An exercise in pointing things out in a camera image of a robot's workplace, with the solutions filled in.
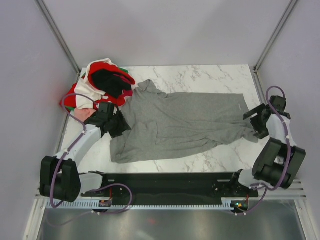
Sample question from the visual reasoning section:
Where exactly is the right aluminium frame post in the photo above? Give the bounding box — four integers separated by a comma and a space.
252, 0, 300, 75

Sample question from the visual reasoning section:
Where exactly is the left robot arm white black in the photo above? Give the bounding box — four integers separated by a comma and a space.
39, 102, 131, 208

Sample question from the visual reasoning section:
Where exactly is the pink t shirt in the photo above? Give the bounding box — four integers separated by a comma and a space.
74, 108, 96, 123

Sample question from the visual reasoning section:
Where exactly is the left aluminium frame post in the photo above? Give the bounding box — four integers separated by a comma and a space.
35, 0, 81, 75

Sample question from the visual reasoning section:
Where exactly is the white slotted cable duct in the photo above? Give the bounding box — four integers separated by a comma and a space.
58, 197, 234, 211

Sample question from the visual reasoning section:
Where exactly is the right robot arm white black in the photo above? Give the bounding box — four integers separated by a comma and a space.
229, 95, 306, 197

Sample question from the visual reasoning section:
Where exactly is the green t shirt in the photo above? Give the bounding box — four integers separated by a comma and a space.
67, 66, 131, 112

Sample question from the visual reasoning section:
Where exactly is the aluminium extrusion rail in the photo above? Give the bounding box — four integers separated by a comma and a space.
264, 180, 307, 200

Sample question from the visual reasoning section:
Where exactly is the aluminium frame post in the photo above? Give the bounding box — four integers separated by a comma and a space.
252, 0, 300, 75
35, 0, 81, 75

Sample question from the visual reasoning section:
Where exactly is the black t shirt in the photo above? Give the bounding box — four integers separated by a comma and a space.
90, 69, 132, 99

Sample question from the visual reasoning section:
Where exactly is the red t shirt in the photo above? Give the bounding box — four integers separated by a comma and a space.
59, 61, 136, 113

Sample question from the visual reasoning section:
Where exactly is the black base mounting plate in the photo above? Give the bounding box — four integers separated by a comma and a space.
81, 172, 259, 203

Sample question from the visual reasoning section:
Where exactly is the grey t shirt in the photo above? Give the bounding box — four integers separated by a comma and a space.
110, 80, 258, 164

